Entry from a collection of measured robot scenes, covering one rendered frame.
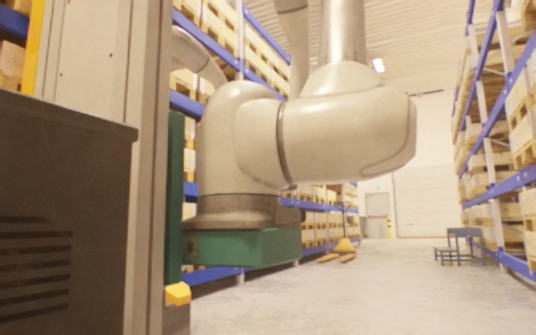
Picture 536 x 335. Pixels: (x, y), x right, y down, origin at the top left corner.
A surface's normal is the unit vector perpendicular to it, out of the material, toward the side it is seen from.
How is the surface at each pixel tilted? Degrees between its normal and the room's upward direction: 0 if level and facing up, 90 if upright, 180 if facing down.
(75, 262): 90
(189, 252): 90
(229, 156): 93
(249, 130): 87
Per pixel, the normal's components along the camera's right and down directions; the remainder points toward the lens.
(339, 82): -0.26, -0.60
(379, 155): 0.01, 0.48
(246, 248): -0.48, -0.15
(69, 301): 0.88, -0.10
